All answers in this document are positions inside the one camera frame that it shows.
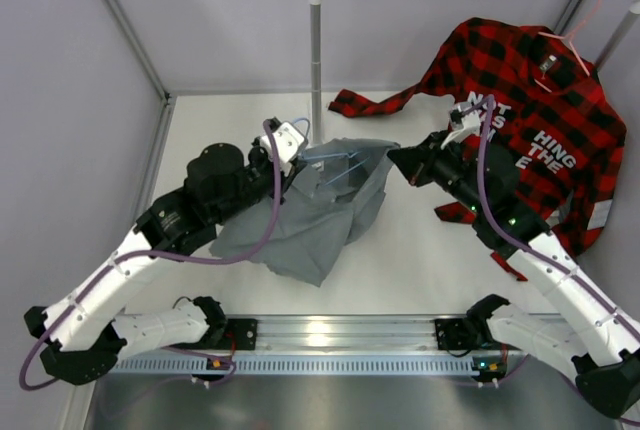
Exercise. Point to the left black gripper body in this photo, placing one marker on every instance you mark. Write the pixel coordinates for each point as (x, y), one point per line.
(257, 184)

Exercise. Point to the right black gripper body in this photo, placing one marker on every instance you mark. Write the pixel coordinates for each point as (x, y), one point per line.
(450, 173)

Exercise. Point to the blue wire hanger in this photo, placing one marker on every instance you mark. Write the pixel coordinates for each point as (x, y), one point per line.
(333, 160)

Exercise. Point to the grey button shirt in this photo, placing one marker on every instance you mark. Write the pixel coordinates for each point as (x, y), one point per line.
(316, 222)

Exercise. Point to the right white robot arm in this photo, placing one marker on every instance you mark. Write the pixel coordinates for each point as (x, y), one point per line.
(597, 346)

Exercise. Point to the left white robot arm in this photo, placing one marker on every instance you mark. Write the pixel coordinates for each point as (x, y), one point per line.
(83, 336)

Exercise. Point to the red black plaid shirt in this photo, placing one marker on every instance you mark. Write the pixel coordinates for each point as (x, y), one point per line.
(551, 114)

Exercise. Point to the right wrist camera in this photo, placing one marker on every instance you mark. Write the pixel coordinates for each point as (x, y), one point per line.
(464, 120)

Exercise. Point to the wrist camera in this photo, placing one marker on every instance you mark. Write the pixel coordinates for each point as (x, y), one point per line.
(288, 140)
(464, 120)

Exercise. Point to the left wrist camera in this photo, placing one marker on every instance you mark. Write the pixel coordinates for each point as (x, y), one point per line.
(288, 140)

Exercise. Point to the pink wire hanger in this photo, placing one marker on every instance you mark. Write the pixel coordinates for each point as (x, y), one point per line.
(575, 35)

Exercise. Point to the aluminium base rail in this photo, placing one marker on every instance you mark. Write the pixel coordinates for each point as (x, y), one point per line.
(294, 334)

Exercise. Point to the perforated cable tray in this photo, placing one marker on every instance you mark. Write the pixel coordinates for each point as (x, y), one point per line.
(168, 363)

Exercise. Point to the aluminium frame post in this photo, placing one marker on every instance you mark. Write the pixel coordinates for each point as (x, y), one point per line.
(165, 108)

